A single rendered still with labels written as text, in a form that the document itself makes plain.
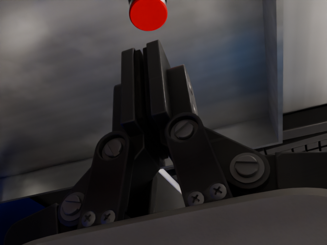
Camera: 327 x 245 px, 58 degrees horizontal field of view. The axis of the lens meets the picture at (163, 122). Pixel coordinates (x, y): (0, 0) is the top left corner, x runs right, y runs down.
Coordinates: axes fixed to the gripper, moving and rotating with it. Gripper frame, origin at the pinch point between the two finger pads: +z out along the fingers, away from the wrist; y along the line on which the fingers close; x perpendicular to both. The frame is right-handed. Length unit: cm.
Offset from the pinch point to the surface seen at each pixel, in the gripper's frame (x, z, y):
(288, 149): -35.4, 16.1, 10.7
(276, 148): -33.9, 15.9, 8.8
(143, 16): 0.1, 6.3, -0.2
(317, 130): -19.6, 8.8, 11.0
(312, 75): -13.5, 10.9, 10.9
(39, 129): -10.7, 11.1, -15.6
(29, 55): -2.6, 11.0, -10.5
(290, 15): -6.4, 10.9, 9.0
